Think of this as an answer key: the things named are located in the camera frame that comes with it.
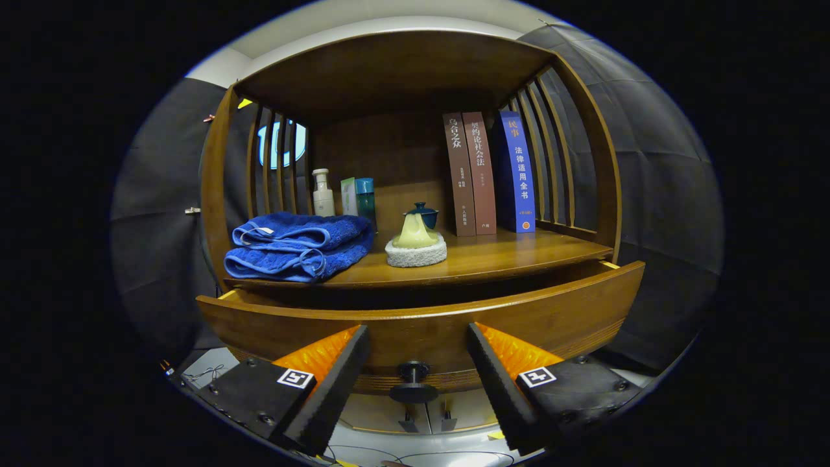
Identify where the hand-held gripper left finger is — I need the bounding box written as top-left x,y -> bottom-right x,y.
195,324 -> 372,457

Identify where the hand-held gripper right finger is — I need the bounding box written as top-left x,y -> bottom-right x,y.
466,322 -> 643,457

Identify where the black drawer knob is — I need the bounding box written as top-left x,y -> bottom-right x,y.
389,361 -> 439,404

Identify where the wooden drawer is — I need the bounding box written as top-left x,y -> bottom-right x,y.
196,260 -> 646,396

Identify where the green handled scrub brush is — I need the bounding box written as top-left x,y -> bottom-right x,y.
385,212 -> 448,268

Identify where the wooden cabinet door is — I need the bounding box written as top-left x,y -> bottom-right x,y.
428,389 -> 506,432
337,392 -> 432,435

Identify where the wooden countertop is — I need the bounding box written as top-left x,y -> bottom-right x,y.
224,227 -> 615,291

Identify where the wooden cabinet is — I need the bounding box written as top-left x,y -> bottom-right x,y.
200,29 -> 623,435

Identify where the folded blue towel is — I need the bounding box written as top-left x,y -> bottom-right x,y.
224,211 -> 375,283

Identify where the white pump bottle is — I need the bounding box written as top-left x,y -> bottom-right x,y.
312,169 -> 337,217

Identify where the teal bottle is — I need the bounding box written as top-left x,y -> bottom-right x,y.
355,178 -> 377,228

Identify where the blue lidded teacup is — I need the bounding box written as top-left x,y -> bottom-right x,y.
407,202 -> 440,230

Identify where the blue book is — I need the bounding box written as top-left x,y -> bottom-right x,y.
496,110 -> 537,234

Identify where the light brown book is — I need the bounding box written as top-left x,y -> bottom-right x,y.
462,112 -> 498,235

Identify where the dark brown book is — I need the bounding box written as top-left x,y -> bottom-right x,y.
442,112 -> 477,237

